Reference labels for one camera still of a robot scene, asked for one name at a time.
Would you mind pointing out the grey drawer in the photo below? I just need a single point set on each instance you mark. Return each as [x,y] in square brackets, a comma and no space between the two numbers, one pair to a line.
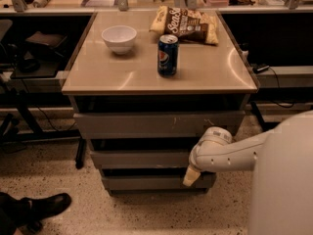
[140,159]
[155,125]
[155,182]

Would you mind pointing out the dark brown box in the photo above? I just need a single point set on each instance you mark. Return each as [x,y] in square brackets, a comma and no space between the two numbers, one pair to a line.
[46,46]

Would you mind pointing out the grey bottom drawer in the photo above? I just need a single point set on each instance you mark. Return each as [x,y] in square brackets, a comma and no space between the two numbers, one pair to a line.
[155,182]

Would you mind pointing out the white bowl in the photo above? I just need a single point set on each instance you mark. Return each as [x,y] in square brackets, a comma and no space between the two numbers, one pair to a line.
[119,38]

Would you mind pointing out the black shoe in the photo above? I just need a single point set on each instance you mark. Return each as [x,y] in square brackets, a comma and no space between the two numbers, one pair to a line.
[40,209]

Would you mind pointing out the brown chips bag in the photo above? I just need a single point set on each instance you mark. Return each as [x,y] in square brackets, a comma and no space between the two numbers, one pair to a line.
[186,24]

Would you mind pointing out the black headphones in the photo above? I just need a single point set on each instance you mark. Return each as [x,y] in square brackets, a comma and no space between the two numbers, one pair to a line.
[25,61]

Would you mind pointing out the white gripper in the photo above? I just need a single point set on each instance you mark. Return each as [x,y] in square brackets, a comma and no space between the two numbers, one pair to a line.
[195,157]

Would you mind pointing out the blue Pepsi can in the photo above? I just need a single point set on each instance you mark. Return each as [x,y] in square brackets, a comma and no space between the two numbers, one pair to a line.
[167,54]

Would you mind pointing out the black table leg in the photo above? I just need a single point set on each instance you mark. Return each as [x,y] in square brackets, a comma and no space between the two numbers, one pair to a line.
[265,125]

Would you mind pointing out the black power adapter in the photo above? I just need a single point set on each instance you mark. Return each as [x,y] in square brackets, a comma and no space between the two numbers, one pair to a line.
[259,68]

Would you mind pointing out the black stand leg left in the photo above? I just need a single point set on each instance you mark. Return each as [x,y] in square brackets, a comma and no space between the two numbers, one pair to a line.
[80,154]

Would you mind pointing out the grey top drawer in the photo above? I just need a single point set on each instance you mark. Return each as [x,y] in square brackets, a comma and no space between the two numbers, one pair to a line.
[155,125]

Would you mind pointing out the grey drawer cabinet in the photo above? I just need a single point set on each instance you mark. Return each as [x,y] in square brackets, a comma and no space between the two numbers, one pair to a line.
[208,79]

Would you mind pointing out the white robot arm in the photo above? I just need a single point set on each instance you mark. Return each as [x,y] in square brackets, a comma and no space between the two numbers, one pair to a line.
[281,160]

